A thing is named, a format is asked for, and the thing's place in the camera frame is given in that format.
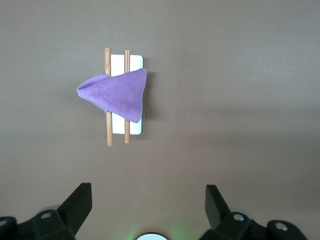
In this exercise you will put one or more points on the purple towel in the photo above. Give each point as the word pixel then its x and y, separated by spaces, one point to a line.
pixel 117 95

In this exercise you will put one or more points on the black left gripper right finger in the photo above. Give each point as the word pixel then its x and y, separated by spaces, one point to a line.
pixel 216 212

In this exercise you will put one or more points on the brown table cover mat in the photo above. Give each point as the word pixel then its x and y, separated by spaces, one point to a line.
pixel 225 100

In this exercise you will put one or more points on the wooden chopsticks pair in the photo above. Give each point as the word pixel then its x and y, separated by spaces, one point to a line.
pixel 107 60

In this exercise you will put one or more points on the wooden rack rod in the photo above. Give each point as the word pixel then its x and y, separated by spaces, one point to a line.
pixel 127 135

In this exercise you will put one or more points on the white rack base plate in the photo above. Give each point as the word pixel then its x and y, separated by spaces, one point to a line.
pixel 136 62

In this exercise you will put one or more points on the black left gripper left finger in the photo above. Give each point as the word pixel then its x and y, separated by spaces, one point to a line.
pixel 72 212

